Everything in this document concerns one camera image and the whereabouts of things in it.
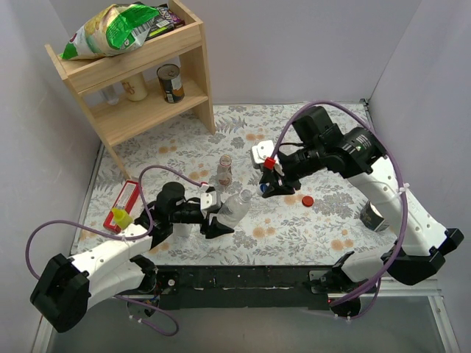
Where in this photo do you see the clear plastic bottle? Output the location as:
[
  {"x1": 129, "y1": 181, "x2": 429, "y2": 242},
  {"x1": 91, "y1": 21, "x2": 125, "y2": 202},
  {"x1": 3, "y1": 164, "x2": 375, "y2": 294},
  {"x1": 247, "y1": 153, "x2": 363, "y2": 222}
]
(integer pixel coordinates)
[{"x1": 216, "y1": 189, "x2": 252, "y2": 229}]

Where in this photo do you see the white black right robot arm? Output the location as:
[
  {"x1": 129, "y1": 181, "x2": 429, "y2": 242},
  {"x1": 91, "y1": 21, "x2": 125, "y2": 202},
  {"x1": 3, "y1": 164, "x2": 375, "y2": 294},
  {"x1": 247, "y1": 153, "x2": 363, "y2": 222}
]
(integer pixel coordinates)
[{"x1": 252, "y1": 105, "x2": 464, "y2": 293}]

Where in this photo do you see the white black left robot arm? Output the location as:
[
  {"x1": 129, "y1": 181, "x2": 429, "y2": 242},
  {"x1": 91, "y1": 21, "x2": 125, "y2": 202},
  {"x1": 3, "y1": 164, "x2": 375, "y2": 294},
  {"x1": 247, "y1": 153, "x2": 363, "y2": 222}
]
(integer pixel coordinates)
[{"x1": 30, "y1": 182, "x2": 233, "y2": 333}]

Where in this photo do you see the white bottle black cap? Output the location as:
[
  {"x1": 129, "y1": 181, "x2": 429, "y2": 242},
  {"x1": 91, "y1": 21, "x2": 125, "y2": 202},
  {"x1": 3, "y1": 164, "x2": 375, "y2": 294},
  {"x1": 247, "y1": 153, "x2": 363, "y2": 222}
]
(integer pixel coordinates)
[{"x1": 173, "y1": 224, "x2": 193, "y2": 238}]

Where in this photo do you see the small glass bottle red rim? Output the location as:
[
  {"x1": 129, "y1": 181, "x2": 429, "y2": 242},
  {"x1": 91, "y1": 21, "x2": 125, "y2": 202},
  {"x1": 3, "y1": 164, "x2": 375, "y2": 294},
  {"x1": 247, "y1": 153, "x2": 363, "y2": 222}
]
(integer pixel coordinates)
[{"x1": 216, "y1": 154, "x2": 233, "y2": 186}]

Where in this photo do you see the yellow cap bottle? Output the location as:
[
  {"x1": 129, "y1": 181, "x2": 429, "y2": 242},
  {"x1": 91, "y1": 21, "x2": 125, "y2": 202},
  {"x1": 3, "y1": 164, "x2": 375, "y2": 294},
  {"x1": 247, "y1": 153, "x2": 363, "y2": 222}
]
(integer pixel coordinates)
[{"x1": 111, "y1": 207, "x2": 133, "y2": 230}]

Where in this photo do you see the red snack box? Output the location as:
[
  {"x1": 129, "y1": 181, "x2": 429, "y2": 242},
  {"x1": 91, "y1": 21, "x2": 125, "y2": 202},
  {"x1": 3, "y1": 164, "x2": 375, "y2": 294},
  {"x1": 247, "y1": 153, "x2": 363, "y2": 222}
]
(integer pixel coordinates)
[{"x1": 103, "y1": 180, "x2": 139, "y2": 233}]

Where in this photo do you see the cream jar on shelf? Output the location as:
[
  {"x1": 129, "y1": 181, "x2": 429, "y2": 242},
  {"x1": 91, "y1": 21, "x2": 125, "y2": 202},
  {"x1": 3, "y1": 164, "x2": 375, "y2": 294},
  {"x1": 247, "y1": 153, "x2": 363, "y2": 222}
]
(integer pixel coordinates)
[{"x1": 121, "y1": 73, "x2": 148, "y2": 101}]

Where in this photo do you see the wooden shelf unit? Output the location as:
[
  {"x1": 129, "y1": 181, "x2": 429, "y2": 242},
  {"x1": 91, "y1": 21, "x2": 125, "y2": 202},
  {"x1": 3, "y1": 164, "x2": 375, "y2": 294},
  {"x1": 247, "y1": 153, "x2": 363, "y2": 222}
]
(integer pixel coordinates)
[{"x1": 45, "y1": 1, "x2": 216, "y2": 179}]

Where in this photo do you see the dark food can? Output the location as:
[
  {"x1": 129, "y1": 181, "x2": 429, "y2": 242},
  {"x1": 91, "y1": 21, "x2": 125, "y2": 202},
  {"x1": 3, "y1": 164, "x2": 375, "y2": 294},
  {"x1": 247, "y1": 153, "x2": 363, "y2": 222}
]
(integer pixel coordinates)
[{"x1": 157, "y1": 64, "x2": 185, "y2": 104}]

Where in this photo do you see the clear glass on shelf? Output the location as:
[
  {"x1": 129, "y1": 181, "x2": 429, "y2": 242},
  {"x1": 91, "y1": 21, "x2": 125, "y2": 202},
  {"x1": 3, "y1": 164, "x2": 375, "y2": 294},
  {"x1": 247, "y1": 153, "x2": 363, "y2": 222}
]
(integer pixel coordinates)
[{"x1": 100, "y1": 85, "x2": 119, "y2": 106}]

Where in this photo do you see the dark purple snack box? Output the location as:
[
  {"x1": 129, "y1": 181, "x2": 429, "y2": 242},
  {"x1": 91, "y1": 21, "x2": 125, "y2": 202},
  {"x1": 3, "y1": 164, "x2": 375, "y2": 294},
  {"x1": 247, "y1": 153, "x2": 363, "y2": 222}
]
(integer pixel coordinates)
[{"x1": 146, "y1": 4, "x2": 185, "y2": 40}]

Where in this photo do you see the green chip bag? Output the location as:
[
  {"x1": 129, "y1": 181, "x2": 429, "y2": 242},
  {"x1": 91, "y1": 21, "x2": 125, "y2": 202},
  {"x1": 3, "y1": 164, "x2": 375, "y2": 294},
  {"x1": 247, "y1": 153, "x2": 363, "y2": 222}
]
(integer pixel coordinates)
[{"x1": 61, "y1": 4, "x2": 160, "y2": 60}]

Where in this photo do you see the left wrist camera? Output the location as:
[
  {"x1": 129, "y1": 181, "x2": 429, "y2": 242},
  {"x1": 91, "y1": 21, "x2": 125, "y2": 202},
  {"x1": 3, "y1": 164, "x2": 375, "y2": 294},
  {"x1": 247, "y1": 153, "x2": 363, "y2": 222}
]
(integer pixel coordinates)
[{"x1": 200, "y1": 185, "x2": 222, "y2": 213}]

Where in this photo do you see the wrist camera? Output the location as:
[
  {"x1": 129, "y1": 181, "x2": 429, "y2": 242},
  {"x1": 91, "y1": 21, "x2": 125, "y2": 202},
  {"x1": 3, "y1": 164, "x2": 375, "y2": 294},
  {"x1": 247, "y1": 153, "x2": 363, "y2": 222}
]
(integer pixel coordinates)
[
  {"x1": 200, "y1": 185, "x2": 222, "y2": 213},
  {"x1": 250, "y1": 140, "x2": 275, "y2": 173}
]

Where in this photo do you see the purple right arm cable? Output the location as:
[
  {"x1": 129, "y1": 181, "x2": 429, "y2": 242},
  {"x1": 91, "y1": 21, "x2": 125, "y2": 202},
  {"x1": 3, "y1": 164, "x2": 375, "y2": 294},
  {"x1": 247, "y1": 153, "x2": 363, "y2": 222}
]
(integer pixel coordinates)
[{"x1": 274, "y1": 101, "x2": 409, "y2": 319}]

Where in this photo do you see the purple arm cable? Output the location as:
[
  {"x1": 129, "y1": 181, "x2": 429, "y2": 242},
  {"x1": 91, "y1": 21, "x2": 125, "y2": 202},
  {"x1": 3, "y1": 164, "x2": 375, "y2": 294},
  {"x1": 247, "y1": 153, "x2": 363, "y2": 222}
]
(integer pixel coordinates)
[
  {"x1": 24, "y1": 165, "x2": 210, "y2": 338},
  {"x1": 274, "y1": 101, "x2": 409, "y2": 319}
]

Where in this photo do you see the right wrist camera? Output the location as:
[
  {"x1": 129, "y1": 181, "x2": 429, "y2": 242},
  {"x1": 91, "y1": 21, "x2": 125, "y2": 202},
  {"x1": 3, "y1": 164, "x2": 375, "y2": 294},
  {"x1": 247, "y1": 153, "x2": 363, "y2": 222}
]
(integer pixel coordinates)
[{"x1": 250, "y1": 140, "x2": 275, "y2": 173}]

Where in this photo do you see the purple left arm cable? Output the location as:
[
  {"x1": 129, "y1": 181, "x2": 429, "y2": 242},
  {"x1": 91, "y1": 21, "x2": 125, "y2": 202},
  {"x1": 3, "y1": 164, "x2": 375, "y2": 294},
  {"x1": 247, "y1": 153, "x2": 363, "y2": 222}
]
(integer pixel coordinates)
[{"x1": 24, "y1": 165, "x2": 210, "y2": 338}]

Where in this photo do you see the aluminium frame rail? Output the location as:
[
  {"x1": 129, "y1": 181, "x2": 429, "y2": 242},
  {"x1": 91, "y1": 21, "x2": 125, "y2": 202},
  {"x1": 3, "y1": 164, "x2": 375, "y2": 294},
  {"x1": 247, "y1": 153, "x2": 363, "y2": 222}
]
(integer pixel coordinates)
[{"x1": 372, "y1": 277, "x2": 461, "y2": 352}]

